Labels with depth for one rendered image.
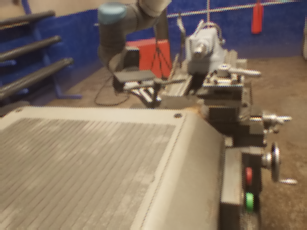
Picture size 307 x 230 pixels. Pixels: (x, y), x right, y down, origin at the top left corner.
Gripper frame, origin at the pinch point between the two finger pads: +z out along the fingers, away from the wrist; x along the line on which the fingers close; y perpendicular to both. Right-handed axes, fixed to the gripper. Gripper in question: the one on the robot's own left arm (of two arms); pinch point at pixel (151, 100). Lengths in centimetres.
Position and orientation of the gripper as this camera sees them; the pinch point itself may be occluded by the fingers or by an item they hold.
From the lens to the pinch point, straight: 66.9
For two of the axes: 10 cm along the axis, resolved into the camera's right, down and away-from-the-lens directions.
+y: -2.0, 7.9, 5.9
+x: -8.5, 1.6, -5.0
